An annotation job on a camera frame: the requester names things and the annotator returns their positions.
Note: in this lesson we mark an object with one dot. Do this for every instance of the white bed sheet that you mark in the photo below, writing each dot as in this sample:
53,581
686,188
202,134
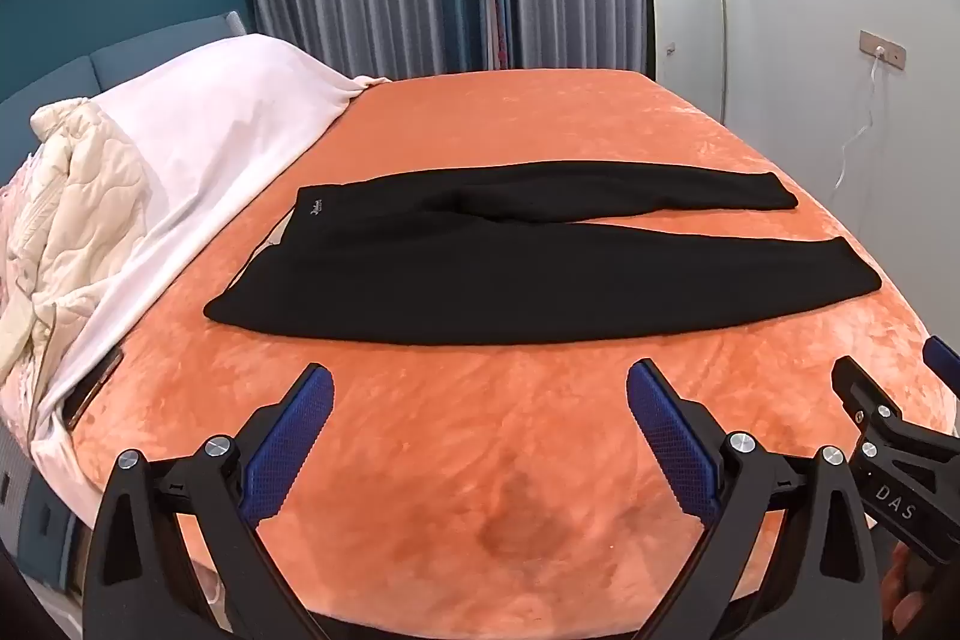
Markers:
225,123

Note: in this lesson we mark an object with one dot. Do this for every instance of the wall socket plate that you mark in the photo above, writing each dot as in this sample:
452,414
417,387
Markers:
885,49

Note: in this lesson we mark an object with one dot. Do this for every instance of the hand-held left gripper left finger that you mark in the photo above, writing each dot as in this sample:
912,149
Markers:
296,430

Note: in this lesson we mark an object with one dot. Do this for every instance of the cream quilted duvet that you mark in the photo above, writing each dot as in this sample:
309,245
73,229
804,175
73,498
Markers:
79,197

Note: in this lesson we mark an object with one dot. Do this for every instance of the black pants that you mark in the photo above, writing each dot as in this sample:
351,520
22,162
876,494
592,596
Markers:
487,280

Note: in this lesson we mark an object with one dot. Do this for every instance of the standing mirror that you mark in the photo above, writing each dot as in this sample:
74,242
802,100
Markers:
686,18

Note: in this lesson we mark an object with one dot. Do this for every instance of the orange plush blanket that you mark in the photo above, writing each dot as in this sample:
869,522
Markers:
480,475

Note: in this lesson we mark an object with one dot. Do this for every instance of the dark phone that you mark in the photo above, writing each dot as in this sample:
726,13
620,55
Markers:
96,385

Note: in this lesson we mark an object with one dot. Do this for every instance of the grey bed frame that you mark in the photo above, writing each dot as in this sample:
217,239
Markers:
34,505

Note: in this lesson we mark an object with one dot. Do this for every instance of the person's right hand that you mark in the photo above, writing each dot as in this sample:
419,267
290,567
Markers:
897,581

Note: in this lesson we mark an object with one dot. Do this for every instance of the blue padded headboard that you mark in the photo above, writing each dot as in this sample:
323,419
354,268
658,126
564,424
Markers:
150,51

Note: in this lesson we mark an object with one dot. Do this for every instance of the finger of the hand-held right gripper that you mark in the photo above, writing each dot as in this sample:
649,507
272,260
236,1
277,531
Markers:
862,389
943,361

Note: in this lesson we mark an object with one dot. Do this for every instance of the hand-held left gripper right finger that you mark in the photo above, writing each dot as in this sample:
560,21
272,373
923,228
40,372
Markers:
667,430

